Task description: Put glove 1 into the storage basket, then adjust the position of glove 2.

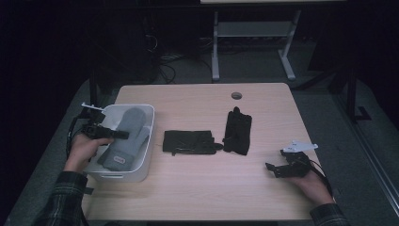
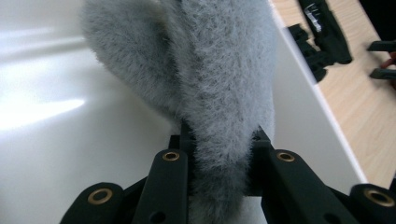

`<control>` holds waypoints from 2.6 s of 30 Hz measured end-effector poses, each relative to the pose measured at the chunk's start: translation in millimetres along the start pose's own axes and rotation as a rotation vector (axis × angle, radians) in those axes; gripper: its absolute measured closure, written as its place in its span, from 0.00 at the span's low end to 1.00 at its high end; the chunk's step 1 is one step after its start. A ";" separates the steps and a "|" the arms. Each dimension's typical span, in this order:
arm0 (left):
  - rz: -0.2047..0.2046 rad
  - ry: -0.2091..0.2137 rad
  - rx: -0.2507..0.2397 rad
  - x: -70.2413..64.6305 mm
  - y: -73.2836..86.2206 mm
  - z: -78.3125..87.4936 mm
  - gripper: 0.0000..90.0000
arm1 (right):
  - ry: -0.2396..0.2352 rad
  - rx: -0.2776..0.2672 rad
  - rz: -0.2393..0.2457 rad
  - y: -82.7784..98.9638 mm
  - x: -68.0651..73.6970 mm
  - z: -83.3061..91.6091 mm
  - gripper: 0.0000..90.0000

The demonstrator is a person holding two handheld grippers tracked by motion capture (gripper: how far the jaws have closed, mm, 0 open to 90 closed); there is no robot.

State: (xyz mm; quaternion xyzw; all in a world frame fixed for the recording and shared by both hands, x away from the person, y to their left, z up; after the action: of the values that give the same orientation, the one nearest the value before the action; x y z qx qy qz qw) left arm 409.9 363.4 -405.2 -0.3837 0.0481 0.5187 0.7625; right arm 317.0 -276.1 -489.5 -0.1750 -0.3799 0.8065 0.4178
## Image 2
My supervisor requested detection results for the white plastic bin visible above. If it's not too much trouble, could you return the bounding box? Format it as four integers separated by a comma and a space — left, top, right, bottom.
0, 0, 369, 224

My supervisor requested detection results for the black glove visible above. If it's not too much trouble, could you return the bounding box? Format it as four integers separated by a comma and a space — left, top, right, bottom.
288, 0, 354, 84

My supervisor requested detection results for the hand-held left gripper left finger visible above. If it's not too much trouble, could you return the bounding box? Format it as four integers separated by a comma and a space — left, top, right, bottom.
168, 119, 198, 198

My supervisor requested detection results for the grey fuzzy mitten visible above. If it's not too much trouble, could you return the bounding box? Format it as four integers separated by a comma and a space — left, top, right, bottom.
81, 0, 278, 224

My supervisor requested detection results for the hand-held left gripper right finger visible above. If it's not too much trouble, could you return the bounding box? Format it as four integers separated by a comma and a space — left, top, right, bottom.
247, 125, 276, 198

